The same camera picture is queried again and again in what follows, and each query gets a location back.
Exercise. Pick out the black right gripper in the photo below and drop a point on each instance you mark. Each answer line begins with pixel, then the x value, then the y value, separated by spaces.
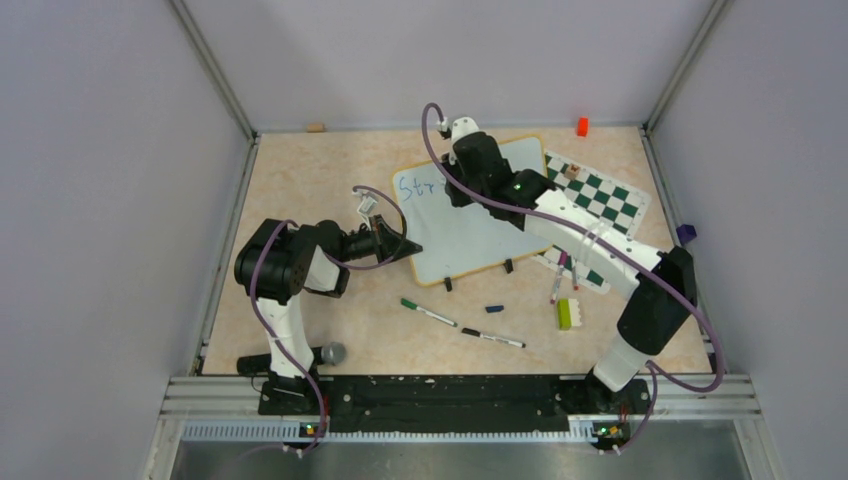
pixel 456 197

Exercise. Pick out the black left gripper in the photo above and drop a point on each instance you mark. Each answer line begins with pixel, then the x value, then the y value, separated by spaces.
pixel 388 243

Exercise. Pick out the yellow framed whiteboard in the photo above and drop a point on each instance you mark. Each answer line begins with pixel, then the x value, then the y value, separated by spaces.
pixel 455 241

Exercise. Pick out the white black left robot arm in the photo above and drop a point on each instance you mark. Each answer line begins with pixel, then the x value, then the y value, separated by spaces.
pixel 280 261

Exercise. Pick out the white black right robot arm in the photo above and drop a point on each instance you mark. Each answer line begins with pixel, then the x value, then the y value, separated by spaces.
pixel 659 287

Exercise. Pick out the green capped marker pen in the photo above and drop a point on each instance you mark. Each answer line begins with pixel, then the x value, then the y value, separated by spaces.
pixel 416 307

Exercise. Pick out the brown white chess piece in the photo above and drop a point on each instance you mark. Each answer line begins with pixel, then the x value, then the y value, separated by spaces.
pixel 572 171

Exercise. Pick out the black capped marker pen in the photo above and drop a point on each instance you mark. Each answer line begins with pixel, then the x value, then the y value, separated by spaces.
pixel 494 338

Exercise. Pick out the orange red small block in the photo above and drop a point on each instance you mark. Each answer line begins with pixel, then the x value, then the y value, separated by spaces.
pixel 583 126

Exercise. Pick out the green white chess mat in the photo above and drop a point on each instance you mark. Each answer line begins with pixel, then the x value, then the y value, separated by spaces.
pixel 617 203

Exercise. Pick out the small wooden block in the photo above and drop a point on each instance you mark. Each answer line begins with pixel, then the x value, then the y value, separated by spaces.
pixel 316 127

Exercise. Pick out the green white toy brick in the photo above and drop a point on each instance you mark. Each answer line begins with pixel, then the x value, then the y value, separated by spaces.
pixel 568 314

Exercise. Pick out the purple small object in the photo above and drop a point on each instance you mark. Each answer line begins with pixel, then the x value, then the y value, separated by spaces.
pixel 686 233

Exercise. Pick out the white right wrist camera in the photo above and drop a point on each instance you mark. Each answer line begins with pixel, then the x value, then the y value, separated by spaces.
pixel 457 128

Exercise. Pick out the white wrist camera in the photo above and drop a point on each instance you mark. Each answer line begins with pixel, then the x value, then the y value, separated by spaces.
pixel 457 128
pixel 367 203

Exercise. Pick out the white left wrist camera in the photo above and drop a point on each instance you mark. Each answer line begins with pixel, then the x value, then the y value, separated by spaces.
pixel 367 203

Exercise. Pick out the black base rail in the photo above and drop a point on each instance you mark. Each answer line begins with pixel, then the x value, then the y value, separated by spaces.
pixel 445 404

